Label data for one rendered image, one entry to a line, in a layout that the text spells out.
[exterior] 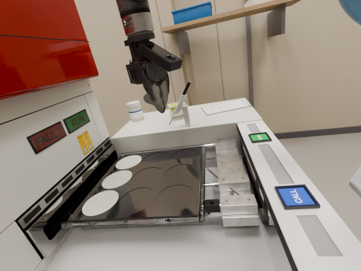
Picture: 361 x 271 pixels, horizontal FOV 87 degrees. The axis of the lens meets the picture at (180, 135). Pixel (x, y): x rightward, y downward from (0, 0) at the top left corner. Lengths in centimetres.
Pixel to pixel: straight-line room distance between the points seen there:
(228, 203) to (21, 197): 47
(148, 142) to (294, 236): 62
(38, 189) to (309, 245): 58
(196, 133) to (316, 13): 213
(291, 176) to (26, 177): 60
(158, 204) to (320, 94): 250
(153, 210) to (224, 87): 216
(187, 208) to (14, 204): 38
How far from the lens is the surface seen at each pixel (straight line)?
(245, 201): 48
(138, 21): 53
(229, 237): 53
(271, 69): 256
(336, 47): 276
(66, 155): 68
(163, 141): 80
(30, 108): 62
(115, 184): 66
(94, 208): 60
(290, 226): 38
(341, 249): 37
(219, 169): 64
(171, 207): 51
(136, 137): 83
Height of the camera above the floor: 124
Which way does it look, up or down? 22 degrees down
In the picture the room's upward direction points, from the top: 11 degrees counter-clockwise
